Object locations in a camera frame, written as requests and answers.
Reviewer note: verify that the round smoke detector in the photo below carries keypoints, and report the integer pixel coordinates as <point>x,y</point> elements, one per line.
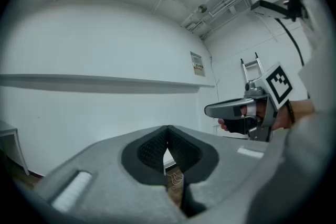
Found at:
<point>202,8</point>

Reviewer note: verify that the person's right hand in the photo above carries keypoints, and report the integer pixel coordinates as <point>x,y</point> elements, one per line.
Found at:
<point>223,124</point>

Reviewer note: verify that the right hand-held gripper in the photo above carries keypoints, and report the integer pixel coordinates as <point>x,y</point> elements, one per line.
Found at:
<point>278,81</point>

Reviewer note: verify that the white side table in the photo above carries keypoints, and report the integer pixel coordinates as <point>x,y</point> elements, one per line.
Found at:
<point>10,133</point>

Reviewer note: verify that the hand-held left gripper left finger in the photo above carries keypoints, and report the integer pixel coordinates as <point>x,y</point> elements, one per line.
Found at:
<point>105,173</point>

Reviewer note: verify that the person's right forearm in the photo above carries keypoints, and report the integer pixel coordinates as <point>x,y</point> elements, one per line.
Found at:
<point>302,111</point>

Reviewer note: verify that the wall poster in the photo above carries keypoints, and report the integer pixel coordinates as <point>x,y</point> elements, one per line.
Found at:
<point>197,64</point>

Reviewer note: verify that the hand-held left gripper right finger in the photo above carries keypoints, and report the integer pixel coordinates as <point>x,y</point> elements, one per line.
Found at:
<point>225,154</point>

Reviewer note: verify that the person's white shirt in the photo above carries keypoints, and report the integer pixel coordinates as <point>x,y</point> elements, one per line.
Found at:
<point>302,165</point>

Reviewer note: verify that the silver ladder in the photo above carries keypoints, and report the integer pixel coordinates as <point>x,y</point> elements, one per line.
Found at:
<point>252,66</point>

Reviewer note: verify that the white wall ledge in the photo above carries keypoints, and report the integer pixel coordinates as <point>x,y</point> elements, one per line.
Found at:
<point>105,81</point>

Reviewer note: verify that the white ceiling pipes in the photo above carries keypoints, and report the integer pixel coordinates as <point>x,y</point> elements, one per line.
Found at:
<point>223,1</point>

